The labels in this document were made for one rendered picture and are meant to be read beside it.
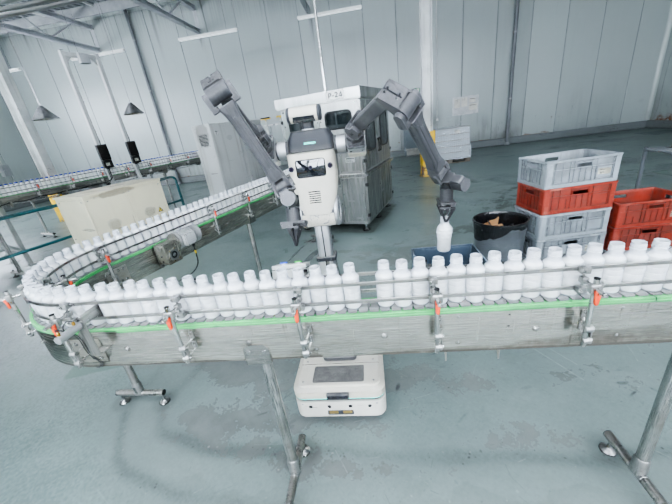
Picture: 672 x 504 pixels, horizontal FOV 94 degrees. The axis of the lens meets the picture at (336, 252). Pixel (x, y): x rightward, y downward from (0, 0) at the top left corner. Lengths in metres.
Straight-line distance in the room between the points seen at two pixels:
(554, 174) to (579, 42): 11.97
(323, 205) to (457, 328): 0.85
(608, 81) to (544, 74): 2.17
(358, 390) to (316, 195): 1.08
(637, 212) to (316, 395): 3.08
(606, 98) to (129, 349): 15.30
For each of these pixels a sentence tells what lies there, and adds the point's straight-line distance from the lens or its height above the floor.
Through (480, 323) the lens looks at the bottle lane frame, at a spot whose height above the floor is 0.93.
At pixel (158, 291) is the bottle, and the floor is 1.13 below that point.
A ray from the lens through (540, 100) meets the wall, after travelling 14.40.
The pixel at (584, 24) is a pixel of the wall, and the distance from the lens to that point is 15.02.
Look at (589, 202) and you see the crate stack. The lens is 3.39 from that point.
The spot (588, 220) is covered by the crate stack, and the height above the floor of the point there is 0.57.
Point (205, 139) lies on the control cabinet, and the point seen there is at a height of 1.61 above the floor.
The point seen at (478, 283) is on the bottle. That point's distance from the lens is 1.12.
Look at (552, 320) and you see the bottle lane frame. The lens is 1.27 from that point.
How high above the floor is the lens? 1.62
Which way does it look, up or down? 22 degrees down
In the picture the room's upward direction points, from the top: 8 degrees counter-clockwise
